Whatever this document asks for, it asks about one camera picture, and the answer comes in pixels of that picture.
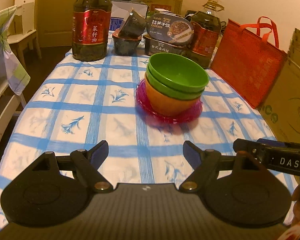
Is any red tote bag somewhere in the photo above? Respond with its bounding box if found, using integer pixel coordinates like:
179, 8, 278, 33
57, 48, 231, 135
210, 16, 287, 109

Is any white blue box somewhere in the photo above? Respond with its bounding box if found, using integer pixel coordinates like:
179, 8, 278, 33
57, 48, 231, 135
109, 0, 148, 31

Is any orange plastic bowl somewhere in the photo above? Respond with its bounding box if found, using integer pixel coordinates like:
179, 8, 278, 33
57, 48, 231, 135
144, 75, 199, 116

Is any oval instant rice meal box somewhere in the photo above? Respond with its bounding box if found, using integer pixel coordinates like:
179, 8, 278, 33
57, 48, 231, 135
146, 12, 194, 46

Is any large rapeseed oil bottle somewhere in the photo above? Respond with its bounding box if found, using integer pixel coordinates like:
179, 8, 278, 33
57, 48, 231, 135
72, 0, 113, 62

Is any dark instant noodle cup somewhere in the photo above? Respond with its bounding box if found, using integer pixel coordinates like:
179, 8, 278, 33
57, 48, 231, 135
112, 29, 141, 56

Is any white wooden chair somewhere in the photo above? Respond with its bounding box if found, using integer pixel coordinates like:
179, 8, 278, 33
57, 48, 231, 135
7, 0, 42, 67

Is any green plastic bowl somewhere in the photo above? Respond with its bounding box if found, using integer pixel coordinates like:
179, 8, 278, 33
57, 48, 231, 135
145, 70, 204, 100
148, 53, 209, 93

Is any person's right hand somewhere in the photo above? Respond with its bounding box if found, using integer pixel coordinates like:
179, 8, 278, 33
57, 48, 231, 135
290, 185, 300, 226

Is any cardboard box with logo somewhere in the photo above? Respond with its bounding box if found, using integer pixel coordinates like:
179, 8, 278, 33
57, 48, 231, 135
259, 29, 300, 143

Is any rectangular instant rice meal box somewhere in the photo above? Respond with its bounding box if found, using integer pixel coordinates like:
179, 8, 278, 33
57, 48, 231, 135
142, 34, 187, 56

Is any blue checked tablecloth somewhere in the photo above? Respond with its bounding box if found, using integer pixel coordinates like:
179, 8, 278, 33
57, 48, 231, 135
0, 38, 274, 230

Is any cloth draped chair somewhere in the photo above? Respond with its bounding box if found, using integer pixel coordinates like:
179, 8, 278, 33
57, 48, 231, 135
0, 4, 31, 170

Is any tilted dark noodle cup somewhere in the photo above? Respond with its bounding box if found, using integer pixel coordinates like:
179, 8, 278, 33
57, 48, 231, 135
118, 9, 147, 39

